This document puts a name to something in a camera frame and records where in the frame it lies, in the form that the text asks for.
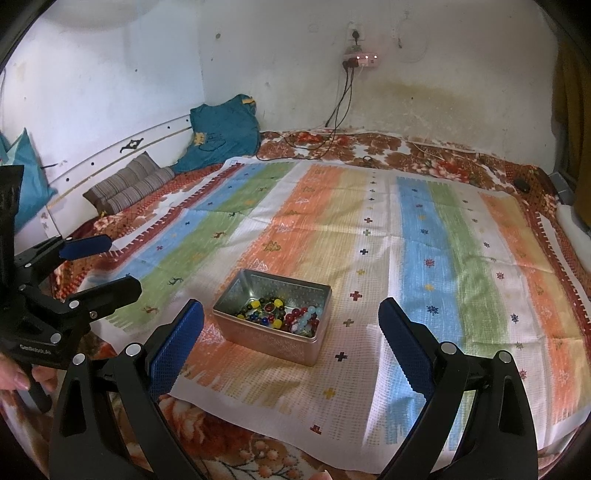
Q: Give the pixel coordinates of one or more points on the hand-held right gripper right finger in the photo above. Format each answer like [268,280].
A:
[406,344]

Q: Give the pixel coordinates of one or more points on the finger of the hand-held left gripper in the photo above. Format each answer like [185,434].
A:
[111,293]
[87,246]

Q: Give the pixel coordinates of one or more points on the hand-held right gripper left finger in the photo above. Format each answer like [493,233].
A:
[175,341]

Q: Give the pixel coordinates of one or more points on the metal tin box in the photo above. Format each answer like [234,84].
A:
[272,344]

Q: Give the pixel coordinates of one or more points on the person's left hand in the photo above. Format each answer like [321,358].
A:
[11,376]

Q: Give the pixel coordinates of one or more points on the striped brown pillow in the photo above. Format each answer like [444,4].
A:
[129,184]

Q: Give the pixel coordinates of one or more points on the colourful striped cloth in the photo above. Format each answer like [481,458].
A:
[415,258]

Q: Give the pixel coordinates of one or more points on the teal pillow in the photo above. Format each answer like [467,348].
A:
[27,180]

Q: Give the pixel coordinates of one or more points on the white headboard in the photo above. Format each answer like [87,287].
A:
[92,152]

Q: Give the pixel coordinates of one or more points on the teal garment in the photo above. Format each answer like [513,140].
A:
[221,134]

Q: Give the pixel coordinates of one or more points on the small black device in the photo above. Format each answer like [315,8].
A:
[522,185]

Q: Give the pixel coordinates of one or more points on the grey box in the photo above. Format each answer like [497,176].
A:
[561,187]

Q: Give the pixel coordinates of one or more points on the yellow curtain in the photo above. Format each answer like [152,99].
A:
[572,120]

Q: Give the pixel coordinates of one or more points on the white power strip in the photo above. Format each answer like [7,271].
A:
[361,61]

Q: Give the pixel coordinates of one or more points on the wall socket with plug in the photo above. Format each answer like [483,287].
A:
[355,39]

